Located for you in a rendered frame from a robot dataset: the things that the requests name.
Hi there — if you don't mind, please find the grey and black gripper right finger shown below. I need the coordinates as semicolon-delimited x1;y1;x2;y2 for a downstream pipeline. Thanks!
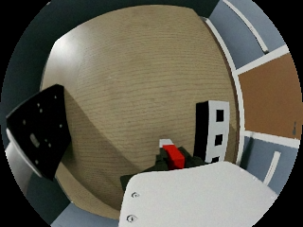
178;147;213;169

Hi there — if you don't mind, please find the red and grey pin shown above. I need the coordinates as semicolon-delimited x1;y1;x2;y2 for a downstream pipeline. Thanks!
160;139;185;171

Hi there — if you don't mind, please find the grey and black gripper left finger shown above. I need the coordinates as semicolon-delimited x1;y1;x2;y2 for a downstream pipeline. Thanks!
120;148;169;194

